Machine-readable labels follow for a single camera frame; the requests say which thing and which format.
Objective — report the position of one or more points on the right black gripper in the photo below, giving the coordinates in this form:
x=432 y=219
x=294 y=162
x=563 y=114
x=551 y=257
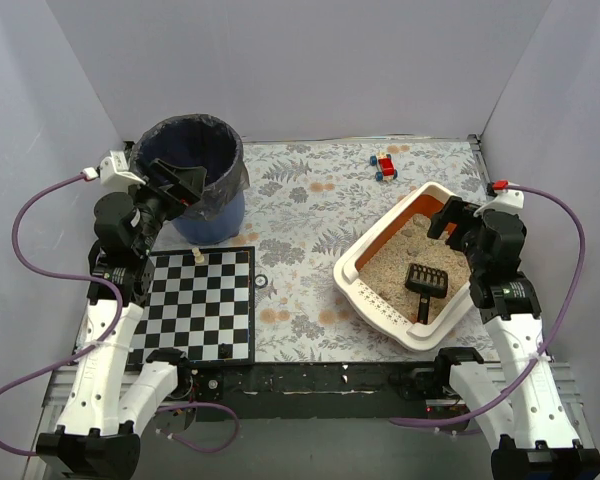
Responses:
x=460 y=226

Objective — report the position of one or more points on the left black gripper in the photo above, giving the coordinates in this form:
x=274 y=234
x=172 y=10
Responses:
x=165 y=185

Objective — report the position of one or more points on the black litter scoop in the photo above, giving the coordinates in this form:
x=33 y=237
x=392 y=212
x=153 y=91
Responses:
x=428 y=283

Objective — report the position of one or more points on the white orange litter box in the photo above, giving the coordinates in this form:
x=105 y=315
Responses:
x=372 y=273

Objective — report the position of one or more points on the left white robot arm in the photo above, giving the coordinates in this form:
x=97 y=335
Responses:
x=98 y=433

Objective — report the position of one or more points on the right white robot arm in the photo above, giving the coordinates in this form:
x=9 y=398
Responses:
x=527 y=428

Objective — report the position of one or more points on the blue trash bin with bag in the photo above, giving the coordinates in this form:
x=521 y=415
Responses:
x=198 y=159

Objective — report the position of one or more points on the white chess piece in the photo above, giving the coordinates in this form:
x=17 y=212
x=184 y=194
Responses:
x=198 y=256

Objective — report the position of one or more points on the red toy car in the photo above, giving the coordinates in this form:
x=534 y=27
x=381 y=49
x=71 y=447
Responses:
x=385 y=169

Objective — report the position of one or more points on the black white chessboard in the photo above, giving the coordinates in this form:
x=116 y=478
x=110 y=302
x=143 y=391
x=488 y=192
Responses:
x=195 y=308

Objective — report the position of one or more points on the floral table mat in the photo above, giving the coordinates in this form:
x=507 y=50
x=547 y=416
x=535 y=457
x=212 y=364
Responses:
x=306 y=204

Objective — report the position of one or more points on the black chess piece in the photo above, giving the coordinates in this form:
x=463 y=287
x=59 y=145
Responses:
x=224 y=351

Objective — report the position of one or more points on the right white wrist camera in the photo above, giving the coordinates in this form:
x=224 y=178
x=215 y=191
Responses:
x=502 y=197

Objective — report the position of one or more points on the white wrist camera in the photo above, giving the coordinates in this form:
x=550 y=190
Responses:
x=113 y=173
x=502 y=197

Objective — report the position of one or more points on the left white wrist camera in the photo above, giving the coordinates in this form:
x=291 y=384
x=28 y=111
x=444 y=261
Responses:
x=113 y=173

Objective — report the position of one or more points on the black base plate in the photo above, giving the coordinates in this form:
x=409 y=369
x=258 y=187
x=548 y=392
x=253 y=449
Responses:
x=326 y=391

